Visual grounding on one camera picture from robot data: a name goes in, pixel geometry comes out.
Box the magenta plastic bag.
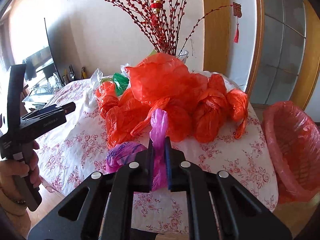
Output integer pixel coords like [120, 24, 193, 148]
[105, 108, 169, 191]

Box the green plastic bag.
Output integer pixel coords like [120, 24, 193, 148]
[112, 73, 129, 96]

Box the white translucent plastic bag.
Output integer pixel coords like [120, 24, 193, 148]
[84, 63, 130, 108]

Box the light green snack wrapper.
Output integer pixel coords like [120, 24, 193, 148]
[149, 49, 158, 56]

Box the red lined trash basket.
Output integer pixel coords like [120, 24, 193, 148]
[262, 101, 319, 204]

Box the person's left hand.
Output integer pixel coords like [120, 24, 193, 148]
[0, 139, 43, 202]

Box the floral white tablecloth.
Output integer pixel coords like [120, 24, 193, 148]
[35, 70, 279, 235]

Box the black flat television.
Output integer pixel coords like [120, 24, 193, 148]
[22, 17, 66, 86]

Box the large red plastic bag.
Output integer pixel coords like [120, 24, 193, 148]
[95, 53, 208, 148]

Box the clear glass vase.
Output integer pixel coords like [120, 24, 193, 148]
[175, 49, 189, 64]

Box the red berry branch bouquet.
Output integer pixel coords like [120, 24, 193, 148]
[102, 0, 234, 56]

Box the frosted glass sliding door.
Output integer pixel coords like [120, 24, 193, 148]
[250, 0, 306, 105]

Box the small red lantern ornament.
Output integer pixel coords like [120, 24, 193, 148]
[150, 0, 163, 14]

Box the red tasselled Chinese knot ornament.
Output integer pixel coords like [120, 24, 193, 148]
[232, 2, 242, 43]

